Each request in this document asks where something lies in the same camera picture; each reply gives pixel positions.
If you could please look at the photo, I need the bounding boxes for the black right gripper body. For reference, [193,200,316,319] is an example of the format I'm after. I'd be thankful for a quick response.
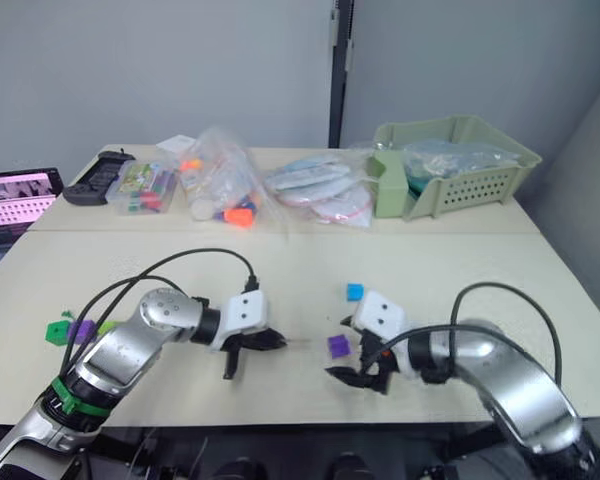
[358,330,399,395]

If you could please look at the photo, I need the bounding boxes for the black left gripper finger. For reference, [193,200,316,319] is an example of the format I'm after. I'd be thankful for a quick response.
[222,345,243,380]
[248,328,288,351]

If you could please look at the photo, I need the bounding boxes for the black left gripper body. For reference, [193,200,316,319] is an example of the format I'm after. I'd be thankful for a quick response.
[225,333,254,355]

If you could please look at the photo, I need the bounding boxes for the clear bag of toy blocks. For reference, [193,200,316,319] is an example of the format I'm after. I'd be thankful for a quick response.
[172,127,277,232]

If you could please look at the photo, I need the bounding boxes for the clear box of coloured pieces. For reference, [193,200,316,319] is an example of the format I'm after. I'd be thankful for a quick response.
[105,159,179,217]

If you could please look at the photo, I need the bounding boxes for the purple cube block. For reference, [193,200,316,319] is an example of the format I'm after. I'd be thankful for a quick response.
[327,335,351,359]
[67,320,99,345]

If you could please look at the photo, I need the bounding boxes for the dark rounded shape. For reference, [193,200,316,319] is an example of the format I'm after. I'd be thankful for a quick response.
[324,451,377,480]
[213,455,270,480]

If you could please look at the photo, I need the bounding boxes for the bag of white face masks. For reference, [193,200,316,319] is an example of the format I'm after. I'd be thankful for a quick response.
[278,185,374,227]

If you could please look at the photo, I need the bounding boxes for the orange toy block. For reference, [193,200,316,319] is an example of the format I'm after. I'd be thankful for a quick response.
[224,207,257,229]

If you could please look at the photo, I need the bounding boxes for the bag of blue face masks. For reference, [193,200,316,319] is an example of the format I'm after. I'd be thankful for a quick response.
[263,153,355,195]

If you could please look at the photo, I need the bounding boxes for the green clamp band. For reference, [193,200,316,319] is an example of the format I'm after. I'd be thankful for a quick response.
[47,377,112,419]

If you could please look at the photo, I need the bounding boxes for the green perforated plastic basket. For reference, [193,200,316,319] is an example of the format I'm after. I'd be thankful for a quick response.
[371,114,544,222]

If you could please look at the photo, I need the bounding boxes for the white paper card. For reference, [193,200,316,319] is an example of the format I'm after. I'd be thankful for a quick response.
[155,133,196,154]

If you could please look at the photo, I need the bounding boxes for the black handheld controller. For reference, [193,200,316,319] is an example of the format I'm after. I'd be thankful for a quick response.
[62,148,137,207]

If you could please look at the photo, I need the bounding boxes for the tablet with pink screen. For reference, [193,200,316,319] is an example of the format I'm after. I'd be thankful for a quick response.
[0,167,65,251]

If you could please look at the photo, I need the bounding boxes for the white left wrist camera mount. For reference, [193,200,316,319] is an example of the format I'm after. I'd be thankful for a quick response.
[210,292,272,354]

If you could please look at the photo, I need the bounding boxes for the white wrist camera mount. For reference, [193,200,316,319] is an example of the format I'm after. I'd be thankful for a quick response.
[210,292,272,354]
[352,291,411,347]

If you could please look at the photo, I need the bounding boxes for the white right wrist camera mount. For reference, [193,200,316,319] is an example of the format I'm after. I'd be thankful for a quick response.
[352,291,411,347]

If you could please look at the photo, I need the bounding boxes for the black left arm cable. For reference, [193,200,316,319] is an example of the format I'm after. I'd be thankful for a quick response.
[59,248,260,387]

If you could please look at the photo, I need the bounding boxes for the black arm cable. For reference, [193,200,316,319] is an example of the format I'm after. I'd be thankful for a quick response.
[359,282,564,387]
[59,248,260,387]

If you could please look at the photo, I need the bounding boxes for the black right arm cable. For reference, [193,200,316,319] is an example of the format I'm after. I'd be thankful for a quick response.
[359,282,564,387]

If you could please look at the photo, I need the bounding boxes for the dark vertical post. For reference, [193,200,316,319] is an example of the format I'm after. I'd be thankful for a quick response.
[327,0,357,149]

